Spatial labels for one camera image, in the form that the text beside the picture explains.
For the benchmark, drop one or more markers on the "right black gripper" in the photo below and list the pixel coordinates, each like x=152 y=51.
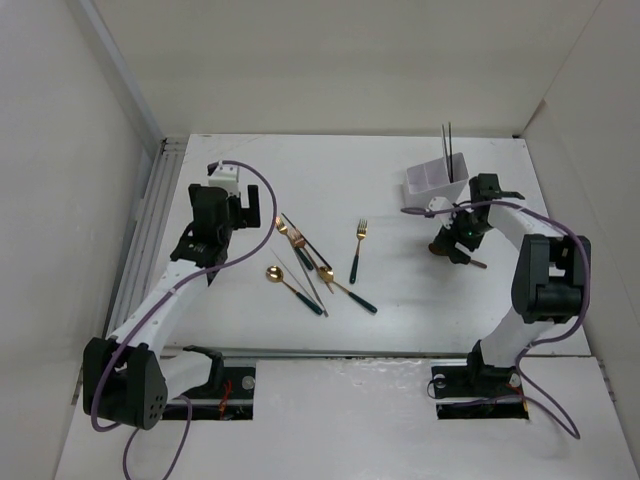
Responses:
x=447 y=238

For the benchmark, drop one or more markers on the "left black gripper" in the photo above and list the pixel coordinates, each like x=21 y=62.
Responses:
x=245 y=217

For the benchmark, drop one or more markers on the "brown wooden spoon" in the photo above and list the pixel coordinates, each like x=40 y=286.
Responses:
x=477 y=263

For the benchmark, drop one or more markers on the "black chopstick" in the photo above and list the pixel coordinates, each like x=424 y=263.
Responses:
x=450 y=153
x=320 y=256

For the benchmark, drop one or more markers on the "gold fork dark green handle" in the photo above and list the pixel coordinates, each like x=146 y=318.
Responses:
x=361 y=234

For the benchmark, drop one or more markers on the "silver metal chopstick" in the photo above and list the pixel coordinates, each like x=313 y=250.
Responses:
x=446 y=152

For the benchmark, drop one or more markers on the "small gold spoon green handle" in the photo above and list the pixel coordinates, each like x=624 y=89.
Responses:
x=350 y=292

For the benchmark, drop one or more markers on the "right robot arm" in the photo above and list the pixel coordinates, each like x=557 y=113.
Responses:
x=549 y=285

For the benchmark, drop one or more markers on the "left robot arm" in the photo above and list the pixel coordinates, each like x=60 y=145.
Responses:
x=126 y=381

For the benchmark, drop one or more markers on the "lilac utensil container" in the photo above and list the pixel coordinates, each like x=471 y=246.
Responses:
x=425 y=181

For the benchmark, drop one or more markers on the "rose gold fork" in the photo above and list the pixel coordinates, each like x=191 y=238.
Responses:
x=299 y=242

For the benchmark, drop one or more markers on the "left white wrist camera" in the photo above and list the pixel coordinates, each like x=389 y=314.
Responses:
x=226 y=177

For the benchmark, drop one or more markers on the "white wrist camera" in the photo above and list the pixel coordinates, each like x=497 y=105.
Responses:
x=439 y=203
x=226 y=177

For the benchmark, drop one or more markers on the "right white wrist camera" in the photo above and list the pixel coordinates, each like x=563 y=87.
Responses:
x=439 y=203

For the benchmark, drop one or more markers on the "aluminium frame rail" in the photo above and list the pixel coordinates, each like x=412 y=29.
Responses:
x=149 y=221

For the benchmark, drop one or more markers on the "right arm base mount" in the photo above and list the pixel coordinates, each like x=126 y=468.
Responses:
x=461 y=394

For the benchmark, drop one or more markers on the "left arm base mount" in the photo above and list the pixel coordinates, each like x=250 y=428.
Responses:
x=235 y=385

